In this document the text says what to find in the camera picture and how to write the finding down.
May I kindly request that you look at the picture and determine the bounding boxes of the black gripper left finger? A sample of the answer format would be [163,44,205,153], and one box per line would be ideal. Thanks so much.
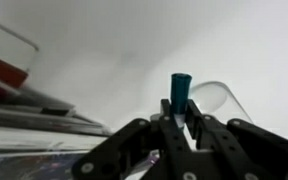
[71,98,202,180]

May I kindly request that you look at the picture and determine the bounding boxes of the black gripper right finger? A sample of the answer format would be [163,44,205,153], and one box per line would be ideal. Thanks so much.
[185,98,288,180]

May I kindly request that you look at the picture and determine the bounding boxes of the teal white marker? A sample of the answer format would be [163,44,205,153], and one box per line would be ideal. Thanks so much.
[169,72,193,131]

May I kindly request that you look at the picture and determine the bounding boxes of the clear glass cup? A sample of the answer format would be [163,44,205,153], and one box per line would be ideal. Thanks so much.
[187,80,254,126]

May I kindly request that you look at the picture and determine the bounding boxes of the black glossy magazine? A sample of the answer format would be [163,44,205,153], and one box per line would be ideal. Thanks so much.
[0,149,160,180]

